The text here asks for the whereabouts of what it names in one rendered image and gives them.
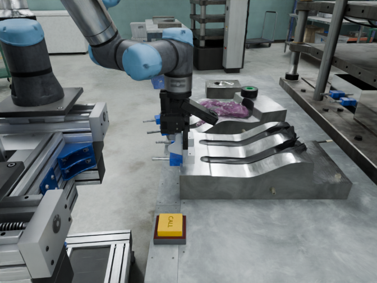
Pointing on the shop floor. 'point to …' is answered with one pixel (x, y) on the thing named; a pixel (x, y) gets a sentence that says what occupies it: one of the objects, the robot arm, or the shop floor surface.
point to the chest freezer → (61, 32)
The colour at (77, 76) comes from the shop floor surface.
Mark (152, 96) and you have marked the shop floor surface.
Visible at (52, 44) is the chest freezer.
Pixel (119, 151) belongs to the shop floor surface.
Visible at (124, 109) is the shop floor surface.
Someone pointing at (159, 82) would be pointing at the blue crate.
